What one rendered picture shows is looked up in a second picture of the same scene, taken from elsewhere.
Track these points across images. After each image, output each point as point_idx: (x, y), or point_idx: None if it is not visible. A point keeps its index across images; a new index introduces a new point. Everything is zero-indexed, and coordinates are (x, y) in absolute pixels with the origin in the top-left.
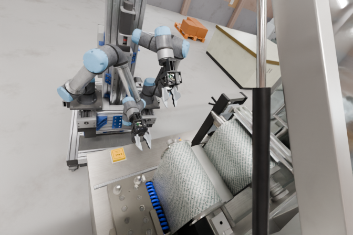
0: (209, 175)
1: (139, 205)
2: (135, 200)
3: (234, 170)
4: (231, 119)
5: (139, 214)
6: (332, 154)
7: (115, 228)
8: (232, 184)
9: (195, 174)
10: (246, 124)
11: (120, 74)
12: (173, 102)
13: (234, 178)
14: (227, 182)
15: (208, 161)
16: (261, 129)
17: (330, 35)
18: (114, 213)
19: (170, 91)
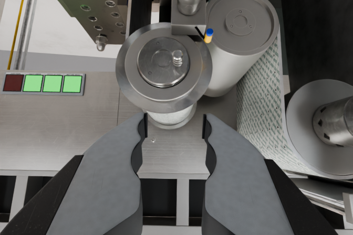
0: (214, 83)
1: None
2: None
3: (245, 115)
4: (328, 177)
5: None
6: None
7: None
8: (239, 93)
9: (159, 118)
10: (310, 195)
11: None
12: (205, 131)
13: (241, 103)
14: (242, 84)
15: (236, 75)
16: None
17: None
18: None
19: (202, 216)
